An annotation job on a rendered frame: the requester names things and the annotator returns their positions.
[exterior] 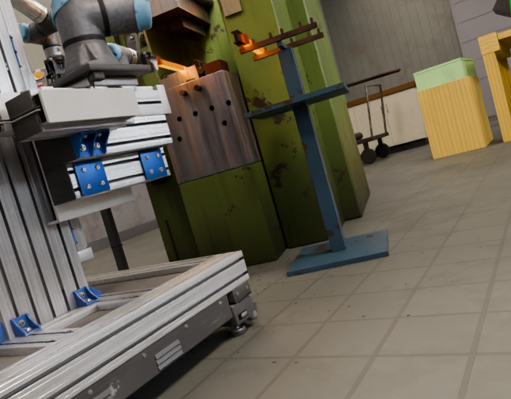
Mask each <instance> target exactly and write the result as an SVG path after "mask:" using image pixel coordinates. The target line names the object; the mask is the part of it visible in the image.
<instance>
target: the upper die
mask: <svg viewBox="0 0 511 399"><path fill-rule="evenodd" d="M149 2H150V6H151V16H152V25H153V26H154V27H157V28H159V29H162V30H164V31H167V32H170V33H172V34H174V35H176V36H180V35H178V34H176V33H174V32H171V31H170V27H169V24H168V21H167V20H168V19H170V18H172V17H176V16H177V15H182V16H184V17H187V18H188V19H190V20H192V21H195V22H196V23H198V24H200V25H203V26H206V25H210V21H209V18H208V13H207V10H206V7H205V6H202V5H201V4H200V3H198V2H196V1H195V0H149Z"/></svg>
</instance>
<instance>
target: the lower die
mask: <svg viewBox="0 0 511 399"><path fill-rule="evenodd" d="M184 69H185V70H183V71H180V72H178V71H177V72H175V73H173V74H169V75H167V78H164V79H162V80H160V83H161V85H164V88H165V90H167V89H170V88H173V87H175V86H177V85H181V84H184V83H186V80H189V79H192V78H195V79H198V78H201V77H202V76H204V75H201V74H198V70H199V69H200V67H199V66H197V65H193V66H190V67H187V66H185V67H184Z"/></svg>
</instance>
